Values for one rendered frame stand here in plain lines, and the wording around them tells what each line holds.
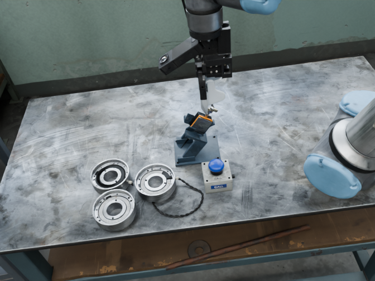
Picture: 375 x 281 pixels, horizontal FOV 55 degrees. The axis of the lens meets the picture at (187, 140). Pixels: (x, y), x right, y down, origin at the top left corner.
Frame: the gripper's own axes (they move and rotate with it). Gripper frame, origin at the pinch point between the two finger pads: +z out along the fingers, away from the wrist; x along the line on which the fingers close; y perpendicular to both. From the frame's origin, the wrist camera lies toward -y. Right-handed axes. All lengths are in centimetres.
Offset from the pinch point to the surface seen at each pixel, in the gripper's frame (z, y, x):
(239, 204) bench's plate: 18.7, 6.5, -19.2
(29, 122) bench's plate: 18, -57, 21
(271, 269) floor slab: 99, 24, -1
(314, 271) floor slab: 99, 42, -3
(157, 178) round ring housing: 16.7, -13.8, -9.9
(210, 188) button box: 16.7, -0.3, -15.0
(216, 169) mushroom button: 11.5, 1.8, -13.2
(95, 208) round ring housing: 15.6, -29.1, -18.5
